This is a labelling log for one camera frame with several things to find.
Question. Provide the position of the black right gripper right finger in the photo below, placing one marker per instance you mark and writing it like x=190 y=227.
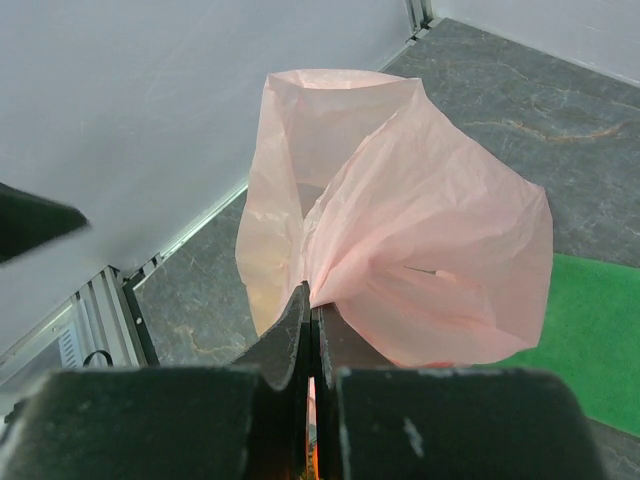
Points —
x=335 y=344

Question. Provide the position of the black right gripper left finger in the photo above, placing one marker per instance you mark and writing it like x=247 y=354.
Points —
x=278 y=425

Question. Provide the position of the pink plastic bag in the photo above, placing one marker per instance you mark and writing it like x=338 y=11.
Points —
x=432 y=249

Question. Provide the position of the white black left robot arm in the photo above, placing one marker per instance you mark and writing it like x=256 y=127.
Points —
x=29 y=221

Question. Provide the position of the green cloth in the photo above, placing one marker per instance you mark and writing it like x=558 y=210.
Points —
x=590 y=338

